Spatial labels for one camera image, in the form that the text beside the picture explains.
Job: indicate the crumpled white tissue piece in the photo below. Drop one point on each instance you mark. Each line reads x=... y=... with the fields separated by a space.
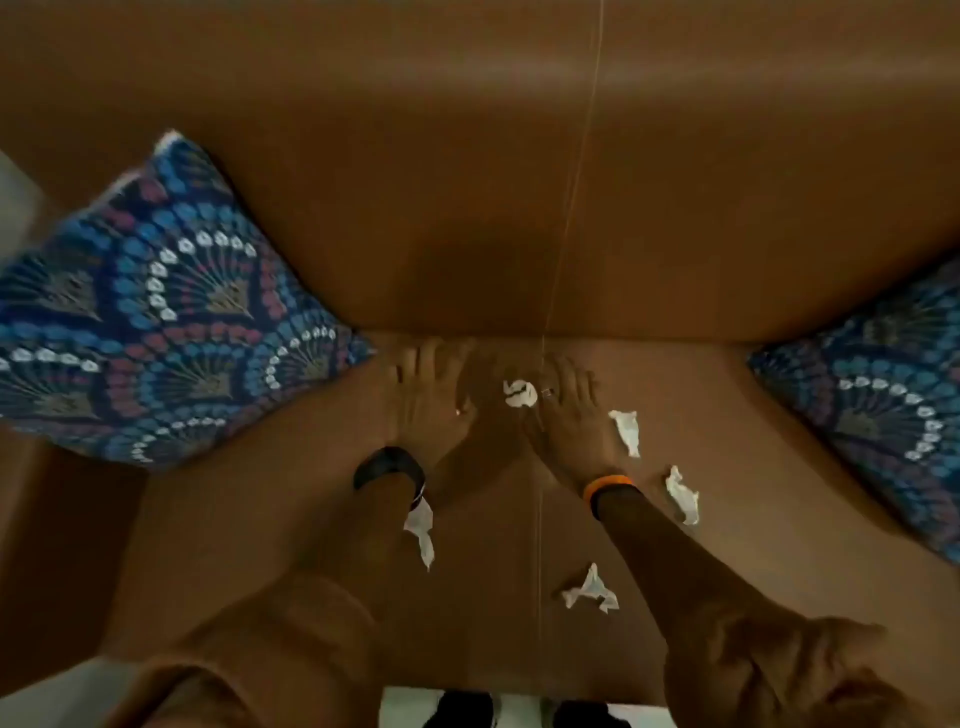
x=627 y=431
x=682 y=495

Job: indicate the brown sleeve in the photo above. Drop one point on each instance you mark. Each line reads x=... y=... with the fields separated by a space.
x=262 y=660
x=780 y=675

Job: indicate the orange wristband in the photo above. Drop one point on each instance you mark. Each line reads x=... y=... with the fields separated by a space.
x=606 y=485

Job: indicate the round crumpled white tissue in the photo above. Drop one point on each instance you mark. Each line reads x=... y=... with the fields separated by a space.
x=520 y=394

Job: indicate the person's right thumb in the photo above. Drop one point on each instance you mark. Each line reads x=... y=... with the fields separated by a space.
x=529 y=421

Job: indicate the brown right sleeve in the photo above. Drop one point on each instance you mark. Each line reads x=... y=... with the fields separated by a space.
x=780 y=675

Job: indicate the brown left sleeve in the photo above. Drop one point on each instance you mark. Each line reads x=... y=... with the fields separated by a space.
x=262 y=660

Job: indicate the long crumpled white tissue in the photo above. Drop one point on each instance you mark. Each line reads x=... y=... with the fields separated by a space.
x=421 y=529

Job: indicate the person's left hand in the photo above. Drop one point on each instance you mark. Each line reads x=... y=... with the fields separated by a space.
x=424 y=409

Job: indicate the wide crumpled white tissue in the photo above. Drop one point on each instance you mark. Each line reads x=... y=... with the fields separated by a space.
x=591 y=592

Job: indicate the person's left fingers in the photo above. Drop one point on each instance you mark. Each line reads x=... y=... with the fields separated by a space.
x=431 y=364

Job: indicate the black shoe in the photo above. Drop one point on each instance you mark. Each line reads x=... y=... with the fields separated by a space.
x=466 y=711
x=589 y=716

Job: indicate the person's right forearm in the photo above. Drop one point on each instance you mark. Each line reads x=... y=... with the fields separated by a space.
x=660 y=555

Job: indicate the black left shoe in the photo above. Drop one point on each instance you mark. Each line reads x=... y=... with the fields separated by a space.
x=466 y=711

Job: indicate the large blue patterned cushion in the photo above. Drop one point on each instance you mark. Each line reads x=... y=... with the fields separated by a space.
x=165 y=315

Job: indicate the black wristband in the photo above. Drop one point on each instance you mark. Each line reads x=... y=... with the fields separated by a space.
x=386 y=465

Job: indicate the brown sofa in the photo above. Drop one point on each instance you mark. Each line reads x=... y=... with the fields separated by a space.
x=675 y=225

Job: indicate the person's left forearm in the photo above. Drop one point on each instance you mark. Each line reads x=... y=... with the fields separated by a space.
x=352 y=540

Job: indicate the black right shoe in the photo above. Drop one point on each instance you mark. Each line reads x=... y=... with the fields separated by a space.
x=589 y=716

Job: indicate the person's right hand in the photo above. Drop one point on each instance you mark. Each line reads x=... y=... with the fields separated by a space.
x=574 y=431

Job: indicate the small blue patterned cushion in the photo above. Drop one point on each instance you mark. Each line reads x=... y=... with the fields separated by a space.
x=885 y=405

